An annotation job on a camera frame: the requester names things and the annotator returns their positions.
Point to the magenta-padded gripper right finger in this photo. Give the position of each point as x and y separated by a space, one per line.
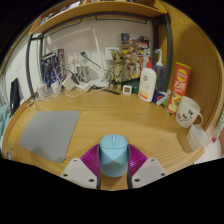
148 170

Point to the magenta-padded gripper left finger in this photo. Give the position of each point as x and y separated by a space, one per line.
78 171

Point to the light blue computer mouse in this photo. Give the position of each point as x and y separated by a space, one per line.
113 153

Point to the grey mouse pad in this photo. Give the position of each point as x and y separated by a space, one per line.
48 133

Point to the clear plastic cup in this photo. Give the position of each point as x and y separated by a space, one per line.
196 136

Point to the white printed mug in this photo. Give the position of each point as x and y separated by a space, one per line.
186 111

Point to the small white clock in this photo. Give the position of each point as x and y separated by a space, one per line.
127 89

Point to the white power strip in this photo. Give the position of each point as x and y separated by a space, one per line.
82 86

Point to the white lotion bottle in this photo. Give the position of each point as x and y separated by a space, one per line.
147 85

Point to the small white charger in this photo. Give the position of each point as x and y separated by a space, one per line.
55 87

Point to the red chips can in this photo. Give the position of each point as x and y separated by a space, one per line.
178 86

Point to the clear plastic jar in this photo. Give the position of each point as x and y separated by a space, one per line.
42 90

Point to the large white power adapter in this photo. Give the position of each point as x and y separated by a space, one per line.
69 82

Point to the black backpack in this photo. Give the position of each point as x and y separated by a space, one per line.
15 96

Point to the robot model kit box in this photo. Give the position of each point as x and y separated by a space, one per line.
53 66

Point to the colourful printed box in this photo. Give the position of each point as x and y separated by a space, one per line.
135 41

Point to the white wall socket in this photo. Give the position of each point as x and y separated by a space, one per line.
83 56

